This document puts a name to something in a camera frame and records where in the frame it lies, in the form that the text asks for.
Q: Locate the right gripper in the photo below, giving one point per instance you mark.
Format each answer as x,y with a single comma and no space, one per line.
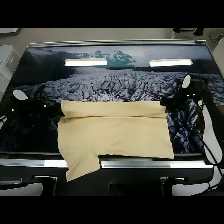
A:
171,101

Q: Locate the cream T-shirt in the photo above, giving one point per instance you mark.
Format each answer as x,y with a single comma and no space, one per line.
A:
116,133

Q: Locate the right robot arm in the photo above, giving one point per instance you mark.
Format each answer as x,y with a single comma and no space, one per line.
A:
210,133

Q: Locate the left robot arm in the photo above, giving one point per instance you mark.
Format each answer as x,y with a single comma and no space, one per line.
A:
30,106

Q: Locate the silver frame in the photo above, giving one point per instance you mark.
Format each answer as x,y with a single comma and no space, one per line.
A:
150,164

